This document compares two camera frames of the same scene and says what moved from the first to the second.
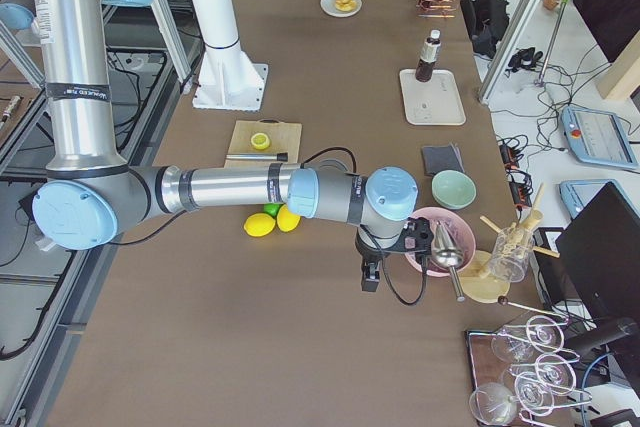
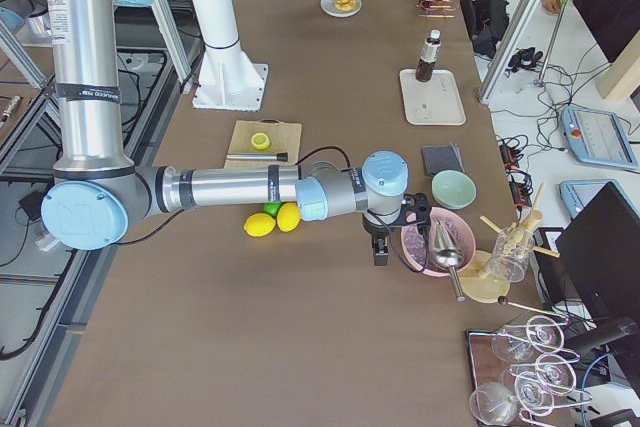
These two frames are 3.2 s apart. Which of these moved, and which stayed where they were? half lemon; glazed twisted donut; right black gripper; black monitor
Moved: right black gripper
Stayed: half lemon; glazed twisted donut; black monitor
